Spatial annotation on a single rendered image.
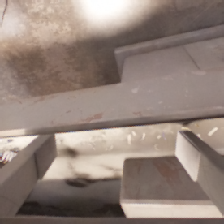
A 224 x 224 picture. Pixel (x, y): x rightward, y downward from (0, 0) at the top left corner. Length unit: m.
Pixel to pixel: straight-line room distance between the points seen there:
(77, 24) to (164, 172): 0.50
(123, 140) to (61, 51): 0.47
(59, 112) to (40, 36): 0.51
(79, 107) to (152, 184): 0.14
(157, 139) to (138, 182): 0.06
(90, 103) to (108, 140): 0.09
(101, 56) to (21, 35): 0.28
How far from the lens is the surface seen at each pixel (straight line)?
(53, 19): 0.61
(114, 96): 0.15
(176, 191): 0.23
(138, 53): 0.54
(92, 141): 0.24
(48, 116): 0.16
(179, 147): 0.17
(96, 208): 0.45
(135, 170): 0.24
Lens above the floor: 0.55
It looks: 50 degrees down
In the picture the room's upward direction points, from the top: 169 degrees counter-clockwise
